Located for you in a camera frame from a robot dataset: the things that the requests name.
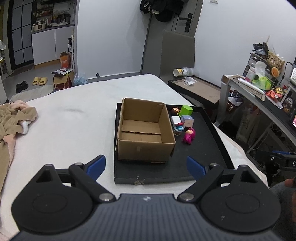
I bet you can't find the magenta dinosaur toy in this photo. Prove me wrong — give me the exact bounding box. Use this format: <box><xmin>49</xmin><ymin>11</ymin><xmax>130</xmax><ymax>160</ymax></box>
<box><xmin>183</xmin><ymin>128</ymin><xmax>196</xmax><ymax>145</ymax></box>

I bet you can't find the blue smurf figurine red hat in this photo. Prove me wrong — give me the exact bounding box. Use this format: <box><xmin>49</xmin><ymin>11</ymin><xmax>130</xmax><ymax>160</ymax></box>
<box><xmin>174</xmin><ymin>123</ymin><xmax>184</xmax><ymax>136</ymax></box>

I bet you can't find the purple cube bunny toy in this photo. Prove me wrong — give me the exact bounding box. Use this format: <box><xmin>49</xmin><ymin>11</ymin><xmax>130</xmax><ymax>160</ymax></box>
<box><xmin>181</xmin><ymin>115</ymin><xmax>194</xmax><ymax>128</ymax></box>

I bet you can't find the green hexagonal container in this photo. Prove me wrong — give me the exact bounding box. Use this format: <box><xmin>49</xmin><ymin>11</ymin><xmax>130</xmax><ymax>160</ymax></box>
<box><xmin>178</xmin><ymin>105</ymin><xmax>193</xmax><ymax>116</ymax></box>

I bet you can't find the brown cardboard box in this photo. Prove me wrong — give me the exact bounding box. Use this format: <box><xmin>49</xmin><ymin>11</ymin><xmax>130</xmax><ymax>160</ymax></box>
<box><xmin>115</xmin><ymin>98</ymin><xmax>176</xmax><ymax>163</ymax></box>

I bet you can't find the brown haired doll figurine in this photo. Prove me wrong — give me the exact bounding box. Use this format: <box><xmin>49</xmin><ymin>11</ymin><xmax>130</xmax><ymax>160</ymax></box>
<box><xmin>171</xmin><ymin>108</ymin><xmax>180</xmax><ymax>115</ymax></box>

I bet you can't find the white charger plug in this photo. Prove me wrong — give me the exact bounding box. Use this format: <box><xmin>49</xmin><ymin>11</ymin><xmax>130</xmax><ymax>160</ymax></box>
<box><xmin>171</xmin><ymin>115</ymin><xmax>182</xmax><ymax>126</ymax></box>

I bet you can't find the person's hand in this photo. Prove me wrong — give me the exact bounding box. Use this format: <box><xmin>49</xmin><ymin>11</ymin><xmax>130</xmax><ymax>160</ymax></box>
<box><xmin>284</xmin><ymin>178</ymin><xmax>296</xmax><ymax>188</ymax></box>

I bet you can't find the black shallow tray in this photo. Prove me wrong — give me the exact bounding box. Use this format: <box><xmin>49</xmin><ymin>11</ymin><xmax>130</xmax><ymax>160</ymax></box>
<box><xmin>113</xmin><ymin>103</ymin><xmax>234</xmax><ymax>185</ymax></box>

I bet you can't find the white bed sheet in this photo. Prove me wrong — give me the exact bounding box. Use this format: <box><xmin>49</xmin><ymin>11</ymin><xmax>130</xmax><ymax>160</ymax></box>
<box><xmin>0</xmin><ymin>73</ymin><xmax>270</xmax><ymax>241</ymax></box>

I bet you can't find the grey cluttered desk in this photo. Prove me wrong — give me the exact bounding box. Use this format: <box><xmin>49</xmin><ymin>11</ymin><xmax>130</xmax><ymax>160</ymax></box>
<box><xmin>214</xmin><ymin>75</ymin><xmax>295</xmax><ymax>145</ymax></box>

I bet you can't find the black framed brown board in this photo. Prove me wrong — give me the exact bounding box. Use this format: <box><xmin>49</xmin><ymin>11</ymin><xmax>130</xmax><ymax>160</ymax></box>
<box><xmin>168</xmin><ymin>76</ymin><xmax>220</xmax><ymax>109</ymax></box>

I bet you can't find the beige crumpled blanket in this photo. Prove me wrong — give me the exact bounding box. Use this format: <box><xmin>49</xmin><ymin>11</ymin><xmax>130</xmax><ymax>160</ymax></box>
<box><xmin>1</xmin><ymin>100</ymin><xmax>38</xmax><ymax>187</ymax></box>

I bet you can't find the blue plastic bag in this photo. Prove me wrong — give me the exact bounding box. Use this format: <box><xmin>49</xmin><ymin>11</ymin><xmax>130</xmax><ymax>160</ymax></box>
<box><xmin>73</xmin><ymin>73</ymin><xmax>88</xmax><ymax>86</ymax></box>

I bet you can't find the white face mask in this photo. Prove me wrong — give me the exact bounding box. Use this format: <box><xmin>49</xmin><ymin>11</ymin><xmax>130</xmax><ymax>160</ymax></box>
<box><xmin>184</xmin><ymin>77</ymin><xmax>196</xmax><ymax>86</ymax></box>

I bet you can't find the open cardboard box on floor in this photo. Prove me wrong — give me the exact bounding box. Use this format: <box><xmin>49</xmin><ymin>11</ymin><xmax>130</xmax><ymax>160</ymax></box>
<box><xmin>53</xmin><ymin>68</ymin><xmax>74</xmax><ymax>91</ymax></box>

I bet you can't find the yellow slippers pair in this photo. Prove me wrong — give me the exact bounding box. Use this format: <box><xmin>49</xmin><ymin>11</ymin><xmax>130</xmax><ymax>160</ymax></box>
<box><xmin>32</xmin><ymin>77</ymin><xmax>48</xmax><ymax>86</ymax></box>

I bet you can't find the tipped white yellow cup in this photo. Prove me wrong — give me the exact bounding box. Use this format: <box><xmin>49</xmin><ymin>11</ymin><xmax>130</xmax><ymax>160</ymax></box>
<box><xmin>173</xmin><ymin>67</ymin><xmax>195</xmax><ymax>77</ymax></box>

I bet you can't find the black slippers pair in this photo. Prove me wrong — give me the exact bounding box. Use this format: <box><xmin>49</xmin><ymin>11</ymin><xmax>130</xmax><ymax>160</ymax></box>
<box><xmin>15</xmin><ymin>81</ymin><xmax>29</xmax><ymax>94</ymax></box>

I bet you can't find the orange carton box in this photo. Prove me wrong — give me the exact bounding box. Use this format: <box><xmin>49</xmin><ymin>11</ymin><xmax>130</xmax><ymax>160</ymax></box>
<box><xmin>60</xmin><ymin>52</ymin><xmax>71</xmax><ymax>69</ymax></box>

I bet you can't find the grey upright panel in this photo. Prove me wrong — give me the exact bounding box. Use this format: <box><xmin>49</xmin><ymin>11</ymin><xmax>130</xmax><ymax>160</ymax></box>
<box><xmin>159</xmin><ymin>31</ymin><xmax>195</xmax><ymax>83</ymax></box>

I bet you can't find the white kitchen cabinet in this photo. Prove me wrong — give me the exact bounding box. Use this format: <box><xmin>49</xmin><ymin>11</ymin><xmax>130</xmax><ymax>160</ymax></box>
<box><xmin>31</xmin><ymin>25</ymin><xmax>75</xmax><ymax>65</ymax></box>

